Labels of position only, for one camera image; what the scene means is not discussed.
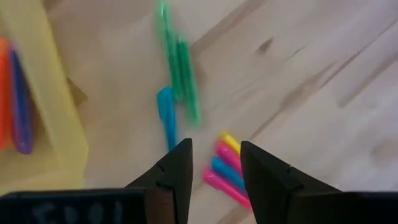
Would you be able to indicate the orange highlighter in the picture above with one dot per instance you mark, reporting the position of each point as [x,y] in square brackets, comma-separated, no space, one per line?
[3,93]

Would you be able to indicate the slim cyan highlighter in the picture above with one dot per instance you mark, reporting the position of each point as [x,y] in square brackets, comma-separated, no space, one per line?
[167,115]

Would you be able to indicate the multicolour small marker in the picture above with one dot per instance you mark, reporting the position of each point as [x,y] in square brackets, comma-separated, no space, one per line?
[230,140]

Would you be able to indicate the slim blue highlighter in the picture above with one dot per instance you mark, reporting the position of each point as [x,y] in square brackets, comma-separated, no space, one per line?
[228,172]

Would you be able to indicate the slim green highlighter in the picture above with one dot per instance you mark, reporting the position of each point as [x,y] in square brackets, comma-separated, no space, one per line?
[188,81]

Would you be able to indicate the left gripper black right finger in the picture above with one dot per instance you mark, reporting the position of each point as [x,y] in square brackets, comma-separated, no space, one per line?
[273,193]

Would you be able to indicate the green markers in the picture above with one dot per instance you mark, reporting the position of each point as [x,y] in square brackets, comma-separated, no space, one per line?
[169,46]

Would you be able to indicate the purple highlighter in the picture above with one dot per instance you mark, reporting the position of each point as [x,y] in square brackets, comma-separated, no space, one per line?
[21,109]

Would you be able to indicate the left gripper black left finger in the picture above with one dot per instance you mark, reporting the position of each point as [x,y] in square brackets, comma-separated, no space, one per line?
[171,186]

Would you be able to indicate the yellow translucent plastic bin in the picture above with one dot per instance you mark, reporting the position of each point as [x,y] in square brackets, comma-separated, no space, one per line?
[53,93]

